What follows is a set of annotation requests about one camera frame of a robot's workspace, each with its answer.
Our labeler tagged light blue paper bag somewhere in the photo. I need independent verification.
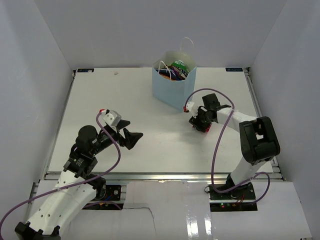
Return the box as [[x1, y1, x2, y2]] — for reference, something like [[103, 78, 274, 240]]
[[152, 41, 197, 112]]

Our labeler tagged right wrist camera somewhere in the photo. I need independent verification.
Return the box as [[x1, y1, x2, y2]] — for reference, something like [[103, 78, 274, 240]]
[[183, 101, 199, 118]]

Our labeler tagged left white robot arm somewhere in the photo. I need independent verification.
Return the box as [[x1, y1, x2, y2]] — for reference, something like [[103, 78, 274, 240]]
[[14, 120, 143, 240]]

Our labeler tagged blue snack bag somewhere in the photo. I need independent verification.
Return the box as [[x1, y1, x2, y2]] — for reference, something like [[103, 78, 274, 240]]
[[157, 67, 188, 81]]

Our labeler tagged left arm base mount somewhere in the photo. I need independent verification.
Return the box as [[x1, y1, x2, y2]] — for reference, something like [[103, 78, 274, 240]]
[[93, 184, 122, 201]]

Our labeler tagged brown M&M's packet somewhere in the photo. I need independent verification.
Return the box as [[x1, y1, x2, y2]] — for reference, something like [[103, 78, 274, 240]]
[[168, 65, 188, 79]]

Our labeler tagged green snack bag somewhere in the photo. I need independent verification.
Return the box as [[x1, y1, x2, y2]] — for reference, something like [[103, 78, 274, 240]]
[[171, 60, 189, 75]]

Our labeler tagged right blue table label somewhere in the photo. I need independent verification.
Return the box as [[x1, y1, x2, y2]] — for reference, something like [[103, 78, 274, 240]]
[[225, 67, 243, 72]]

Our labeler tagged aluminium front rail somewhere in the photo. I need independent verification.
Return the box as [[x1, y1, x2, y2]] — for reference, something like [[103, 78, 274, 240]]
[[44, 172, 282, 181]]

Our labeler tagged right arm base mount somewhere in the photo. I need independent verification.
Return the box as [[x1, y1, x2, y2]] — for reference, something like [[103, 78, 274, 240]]
[[204, 183, 256, 202]]

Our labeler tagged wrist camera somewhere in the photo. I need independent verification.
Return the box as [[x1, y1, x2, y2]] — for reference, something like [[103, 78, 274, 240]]
[[99, 109, 122, 127], [183, 101, 199, 118]]

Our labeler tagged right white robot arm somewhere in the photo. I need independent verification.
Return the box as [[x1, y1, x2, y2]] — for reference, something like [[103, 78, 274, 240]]
[[183, 93, 281, 200]]

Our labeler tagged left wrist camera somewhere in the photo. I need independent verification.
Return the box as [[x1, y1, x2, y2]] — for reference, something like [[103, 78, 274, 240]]
[[99, 109, 122, 127]]

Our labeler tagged blue table label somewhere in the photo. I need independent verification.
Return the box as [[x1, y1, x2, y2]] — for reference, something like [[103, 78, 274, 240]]
[[225, 67, 243, 72], [76, 68, 95, 73]]

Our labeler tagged left blue table label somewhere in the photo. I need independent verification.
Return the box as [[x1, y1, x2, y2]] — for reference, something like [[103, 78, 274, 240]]
[[76, 68, 95, 73]]

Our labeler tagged orange potato chip bag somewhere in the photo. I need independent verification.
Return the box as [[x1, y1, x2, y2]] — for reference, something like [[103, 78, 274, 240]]
[[157, 69, 187, 81]]

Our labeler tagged pink candy packet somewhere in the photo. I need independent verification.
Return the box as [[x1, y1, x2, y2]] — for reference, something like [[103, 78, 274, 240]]
[[192, 123, 212, 133]]

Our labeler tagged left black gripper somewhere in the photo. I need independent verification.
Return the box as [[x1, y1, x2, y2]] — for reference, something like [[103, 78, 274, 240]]
[[90, 118, 143, 155]]

